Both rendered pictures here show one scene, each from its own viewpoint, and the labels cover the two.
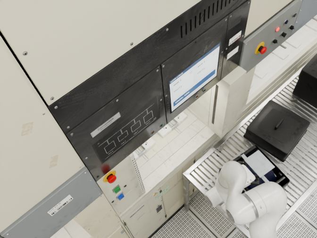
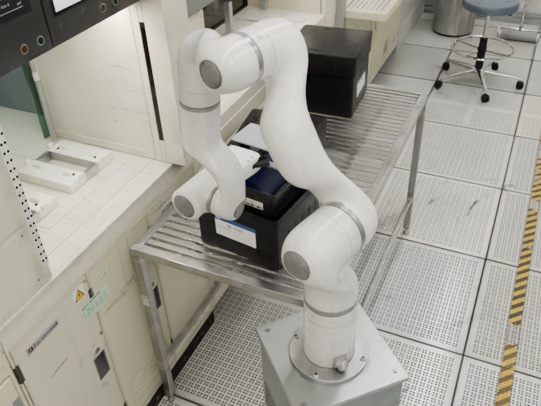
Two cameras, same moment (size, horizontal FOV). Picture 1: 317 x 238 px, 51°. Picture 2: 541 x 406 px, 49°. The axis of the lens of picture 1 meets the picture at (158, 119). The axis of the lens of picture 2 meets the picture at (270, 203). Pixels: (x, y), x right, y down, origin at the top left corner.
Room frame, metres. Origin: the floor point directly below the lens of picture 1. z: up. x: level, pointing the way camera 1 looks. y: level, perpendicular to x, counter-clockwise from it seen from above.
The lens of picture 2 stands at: (-0.57, 0.19, 1.90)
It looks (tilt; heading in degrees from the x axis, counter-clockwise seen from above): 37 degrees down; 330
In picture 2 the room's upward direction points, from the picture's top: 3 degrees counter-clockwise
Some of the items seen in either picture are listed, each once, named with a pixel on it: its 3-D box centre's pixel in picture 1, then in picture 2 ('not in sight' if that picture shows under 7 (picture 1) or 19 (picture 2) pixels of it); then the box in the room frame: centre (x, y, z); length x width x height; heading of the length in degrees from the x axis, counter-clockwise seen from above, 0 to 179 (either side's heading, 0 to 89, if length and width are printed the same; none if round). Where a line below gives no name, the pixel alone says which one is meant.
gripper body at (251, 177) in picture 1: (241, 177); (234, 164); (0.60, -0.37, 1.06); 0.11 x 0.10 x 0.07; 117
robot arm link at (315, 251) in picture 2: not in sight; (322, 264); (0.15, -0.34, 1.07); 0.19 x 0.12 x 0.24; 108
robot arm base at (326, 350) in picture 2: not in sight; (329, 325); (0.16, -0.37, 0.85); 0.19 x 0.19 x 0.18
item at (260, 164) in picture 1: (253, 175); (260, 184); (0.65, -0.47, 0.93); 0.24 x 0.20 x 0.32; 27
